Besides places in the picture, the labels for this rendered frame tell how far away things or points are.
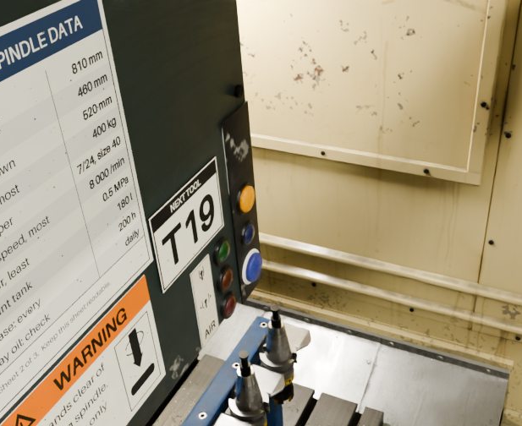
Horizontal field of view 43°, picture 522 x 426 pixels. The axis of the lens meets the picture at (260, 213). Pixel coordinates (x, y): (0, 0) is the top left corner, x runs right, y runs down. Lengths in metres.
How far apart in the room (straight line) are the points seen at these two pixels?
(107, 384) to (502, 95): 0.95
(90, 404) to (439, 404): 1.22
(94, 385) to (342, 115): 0.98
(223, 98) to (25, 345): 0.25
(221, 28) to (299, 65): 0.82
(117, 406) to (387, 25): 0.92
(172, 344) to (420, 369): 1.15
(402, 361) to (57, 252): 1.33
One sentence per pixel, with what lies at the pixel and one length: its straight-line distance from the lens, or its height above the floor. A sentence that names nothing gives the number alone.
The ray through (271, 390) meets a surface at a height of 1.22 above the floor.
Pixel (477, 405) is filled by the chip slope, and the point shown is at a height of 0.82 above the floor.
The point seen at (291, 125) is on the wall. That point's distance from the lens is 1.41.
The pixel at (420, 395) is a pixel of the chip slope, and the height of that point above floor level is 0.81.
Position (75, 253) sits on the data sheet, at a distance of 0.42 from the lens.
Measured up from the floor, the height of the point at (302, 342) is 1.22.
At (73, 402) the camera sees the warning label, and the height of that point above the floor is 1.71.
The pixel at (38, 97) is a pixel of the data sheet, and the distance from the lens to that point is 0.38.
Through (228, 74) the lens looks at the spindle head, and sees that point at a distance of 0.55.
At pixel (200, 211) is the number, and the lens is 0.54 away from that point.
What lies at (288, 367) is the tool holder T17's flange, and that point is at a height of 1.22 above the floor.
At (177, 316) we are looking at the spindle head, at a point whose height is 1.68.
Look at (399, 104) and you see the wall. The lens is 1.31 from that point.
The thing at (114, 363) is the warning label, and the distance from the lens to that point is 0.49.
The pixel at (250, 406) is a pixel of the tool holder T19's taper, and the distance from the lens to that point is 1.05.
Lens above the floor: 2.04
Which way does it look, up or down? 34 degrees down
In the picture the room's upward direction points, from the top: 5 degrees counter-clockwise
